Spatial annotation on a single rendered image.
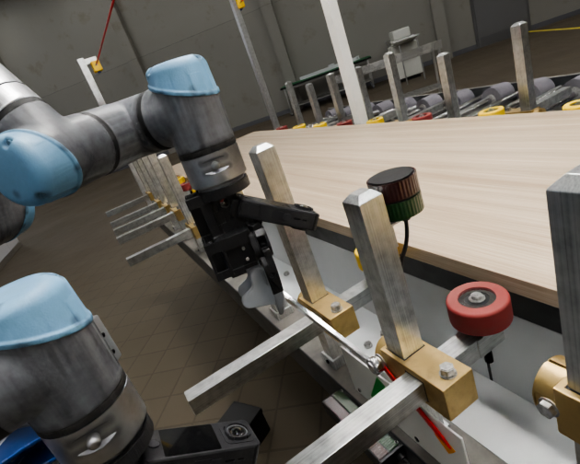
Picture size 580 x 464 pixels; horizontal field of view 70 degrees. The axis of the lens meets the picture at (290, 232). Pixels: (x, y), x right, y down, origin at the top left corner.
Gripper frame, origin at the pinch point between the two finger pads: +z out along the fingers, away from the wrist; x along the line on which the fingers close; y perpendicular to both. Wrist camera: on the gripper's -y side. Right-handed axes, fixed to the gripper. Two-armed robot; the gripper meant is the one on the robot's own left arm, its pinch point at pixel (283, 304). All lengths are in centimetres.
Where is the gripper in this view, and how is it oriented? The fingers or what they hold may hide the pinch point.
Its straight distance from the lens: 62.0
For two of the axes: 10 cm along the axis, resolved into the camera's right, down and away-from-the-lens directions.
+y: -9.2, 3.7, -1.5
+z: 3.0, 8.9, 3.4
